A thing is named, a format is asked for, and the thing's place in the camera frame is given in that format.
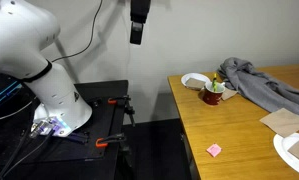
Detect grey cloth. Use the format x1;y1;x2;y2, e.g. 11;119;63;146
217;56;299;134

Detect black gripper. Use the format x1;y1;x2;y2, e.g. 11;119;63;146
129;0;152;45

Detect black base cables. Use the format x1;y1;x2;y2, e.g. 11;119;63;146
0;126;55;180

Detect large flat brown napkin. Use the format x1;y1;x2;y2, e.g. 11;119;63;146
259;107;299;138

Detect dark blue clamp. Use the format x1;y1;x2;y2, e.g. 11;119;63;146
68;131;90;145

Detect brown napkin beside mug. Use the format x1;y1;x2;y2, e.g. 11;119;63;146
221;87;239;102

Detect green marker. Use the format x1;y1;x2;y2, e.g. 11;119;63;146
211;72;219;93

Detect orange black bar clamp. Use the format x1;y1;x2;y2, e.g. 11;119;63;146
95;132;127;149
107;95;137;128

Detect large white paper plate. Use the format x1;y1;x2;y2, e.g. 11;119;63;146
272;132;299;179

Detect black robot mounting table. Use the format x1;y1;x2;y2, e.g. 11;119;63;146
0;79;131;180

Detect pink sticky note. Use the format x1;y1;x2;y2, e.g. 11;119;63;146
206;143;223;158

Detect small white paper plate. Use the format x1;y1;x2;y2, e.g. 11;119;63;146
180;72;212;92

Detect brown napkin on small plate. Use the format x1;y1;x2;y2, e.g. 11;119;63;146
184;77;207;90

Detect black wall cable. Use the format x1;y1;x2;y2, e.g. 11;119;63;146
51;0;104;63

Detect red mug white interior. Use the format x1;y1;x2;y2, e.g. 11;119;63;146
201;80;227;106

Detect black box with blue stripes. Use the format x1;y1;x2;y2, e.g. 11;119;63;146
0;72;24;115

